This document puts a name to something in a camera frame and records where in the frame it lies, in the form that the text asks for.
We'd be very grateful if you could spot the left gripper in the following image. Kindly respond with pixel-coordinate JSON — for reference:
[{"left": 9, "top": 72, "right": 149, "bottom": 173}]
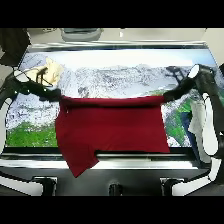
[{"left": 40, "top": 87, "right": 63, "bottom": 103}]

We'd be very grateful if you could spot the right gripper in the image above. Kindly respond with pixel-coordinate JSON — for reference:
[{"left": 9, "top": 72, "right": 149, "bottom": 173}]
[{"left": 162, "top": 86, "right": 183, "bottom": 103}]

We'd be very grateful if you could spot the red T-shirt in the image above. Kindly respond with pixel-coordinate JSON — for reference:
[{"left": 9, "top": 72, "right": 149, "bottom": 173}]
[{"left": 54, "top": 94, "right": 172, "bottom": 179}]

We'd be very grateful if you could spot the cream garment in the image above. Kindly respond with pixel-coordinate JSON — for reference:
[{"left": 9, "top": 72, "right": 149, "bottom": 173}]
[{"left": 25, "top": 57, "right": 65, "bottom": 88}]

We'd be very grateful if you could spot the pale grey garment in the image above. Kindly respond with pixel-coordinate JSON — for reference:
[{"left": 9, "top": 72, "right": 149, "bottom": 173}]
[{"left": 187, "top": 95, "right": 207, "bottom": 145}]

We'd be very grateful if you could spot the blue garment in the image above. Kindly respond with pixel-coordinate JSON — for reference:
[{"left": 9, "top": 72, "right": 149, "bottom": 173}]
[{"left": 180, "top": 111, "right": 201, "bottom": 158}]

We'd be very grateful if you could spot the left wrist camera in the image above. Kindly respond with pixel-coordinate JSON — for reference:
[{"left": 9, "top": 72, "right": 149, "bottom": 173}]
[{"left": 35, "top": 67, "right": 49, "bottom": 87}]

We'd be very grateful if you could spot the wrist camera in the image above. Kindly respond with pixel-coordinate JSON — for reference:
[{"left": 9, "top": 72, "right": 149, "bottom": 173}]
[
  {"left": 35, "top": 67, "right": 49, "bottom": 87},
  {"left": 165, "top": 65, "right": 184, "bottom": 85}
]

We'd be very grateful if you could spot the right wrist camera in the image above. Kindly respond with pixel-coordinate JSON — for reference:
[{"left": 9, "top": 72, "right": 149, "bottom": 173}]
[{"left": 165, "top": 65, "right": 184, "bottom": 85}]

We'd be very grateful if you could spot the silver frame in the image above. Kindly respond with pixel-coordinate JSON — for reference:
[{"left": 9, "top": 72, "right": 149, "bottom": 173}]
[{"left": 0, "top": 151, "right": 224, "bottom": 197}]

